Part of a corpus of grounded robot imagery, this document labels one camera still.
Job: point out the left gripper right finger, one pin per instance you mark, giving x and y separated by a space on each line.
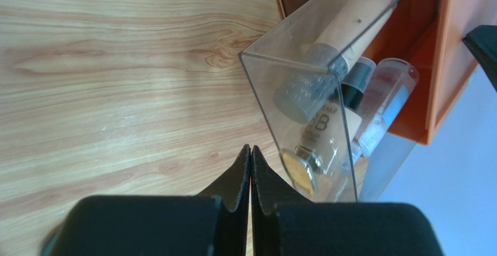
287 223

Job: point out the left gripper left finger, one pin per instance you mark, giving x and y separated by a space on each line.
212 222

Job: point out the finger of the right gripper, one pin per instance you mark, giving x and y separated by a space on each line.
481 42

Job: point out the orange drawer box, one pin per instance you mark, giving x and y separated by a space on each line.
429 34

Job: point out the small beige foundation bottle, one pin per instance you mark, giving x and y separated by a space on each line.
324 141

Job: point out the clear toner bottle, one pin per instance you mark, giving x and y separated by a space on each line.
389 88

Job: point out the beige tube grey cap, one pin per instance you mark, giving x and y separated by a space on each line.
337 49

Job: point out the clear drawer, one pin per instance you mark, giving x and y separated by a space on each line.
296 71

